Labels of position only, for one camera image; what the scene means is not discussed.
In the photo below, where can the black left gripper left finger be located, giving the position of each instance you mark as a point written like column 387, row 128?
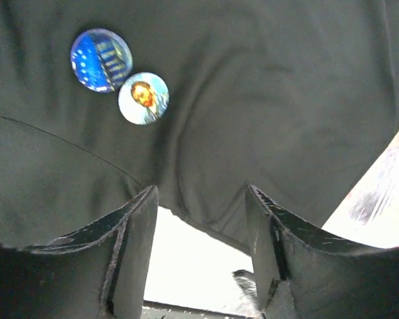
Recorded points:
column 98, row 271

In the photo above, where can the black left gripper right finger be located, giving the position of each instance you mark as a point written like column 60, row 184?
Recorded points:
column 302, row 271

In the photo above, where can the black t-shirt garment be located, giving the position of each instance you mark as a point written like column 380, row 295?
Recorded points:
column 296, row 97

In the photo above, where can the white portrait round brooch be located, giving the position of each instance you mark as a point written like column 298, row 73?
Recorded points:
column 143, row 98

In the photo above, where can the blue round brooch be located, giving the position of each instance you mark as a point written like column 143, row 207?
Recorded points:
column 101, row 60

